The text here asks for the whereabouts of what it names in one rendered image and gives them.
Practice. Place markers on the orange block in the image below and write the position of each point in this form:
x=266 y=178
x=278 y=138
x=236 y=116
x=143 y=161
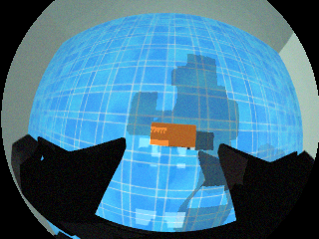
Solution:
x=173 y=134

